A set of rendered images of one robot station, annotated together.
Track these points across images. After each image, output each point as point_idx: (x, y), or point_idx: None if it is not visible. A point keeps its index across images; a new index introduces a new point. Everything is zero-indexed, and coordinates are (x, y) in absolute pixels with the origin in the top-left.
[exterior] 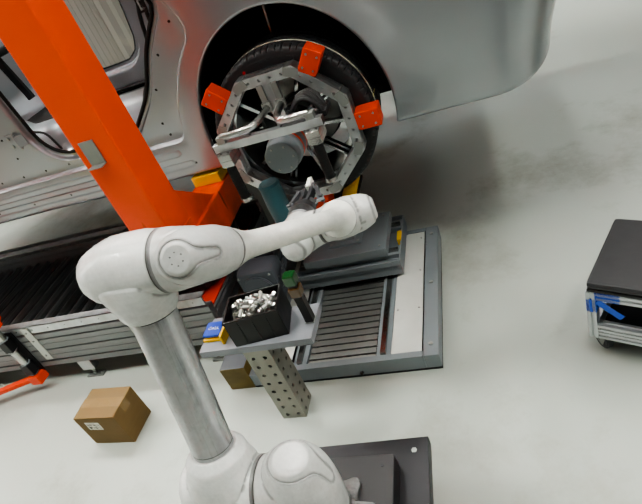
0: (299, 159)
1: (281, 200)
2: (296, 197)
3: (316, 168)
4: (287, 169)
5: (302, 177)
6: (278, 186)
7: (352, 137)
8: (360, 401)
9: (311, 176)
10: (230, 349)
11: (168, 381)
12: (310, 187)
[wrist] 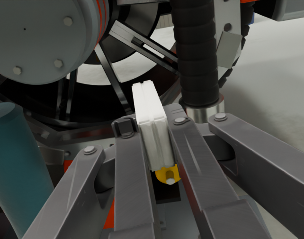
0: (86, 41)
1: (22, 163)
2: (71, 217)
3: (106, 102)
4: (43, 70)
5: (80, 114)
6: (17, 125)
7: (219, 20)
8: None
9: (97, 114)
10: None
11: None
12: (182, 131)
